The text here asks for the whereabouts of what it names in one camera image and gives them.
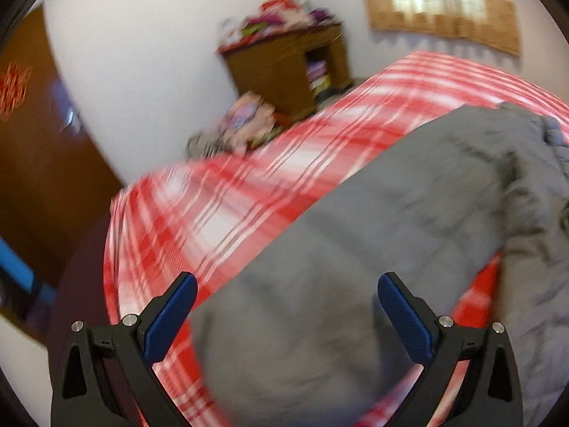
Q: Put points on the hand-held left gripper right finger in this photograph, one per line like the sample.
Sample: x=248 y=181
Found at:
x=406 y=320

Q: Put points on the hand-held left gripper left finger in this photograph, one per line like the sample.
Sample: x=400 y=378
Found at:
x=171 y=316

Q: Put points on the grey padded jacket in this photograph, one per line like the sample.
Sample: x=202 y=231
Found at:
x=378 y=231

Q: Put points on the heap of patterned clothes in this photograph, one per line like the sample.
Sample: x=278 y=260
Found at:
x=242 y=124

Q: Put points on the folded clothes in cabinet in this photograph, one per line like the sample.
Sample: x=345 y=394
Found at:
x=319 y=75

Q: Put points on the pile of colourful clothes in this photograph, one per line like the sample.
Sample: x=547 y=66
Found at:
x=284 y=20

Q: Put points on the red plaid bed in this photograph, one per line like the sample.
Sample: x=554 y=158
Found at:
x=222 y=204

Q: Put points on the blue object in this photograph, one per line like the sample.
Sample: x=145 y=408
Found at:
x=15 y=267

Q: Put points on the brown wooden door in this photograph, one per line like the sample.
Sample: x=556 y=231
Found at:
x=40 y=187

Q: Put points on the brown wooden desk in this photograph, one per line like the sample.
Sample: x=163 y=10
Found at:
x=271 y=80

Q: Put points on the red door decoration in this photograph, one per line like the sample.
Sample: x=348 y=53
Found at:
x=13 y=89

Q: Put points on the beige window curtain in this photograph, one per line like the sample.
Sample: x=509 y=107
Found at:
x=444 y=4

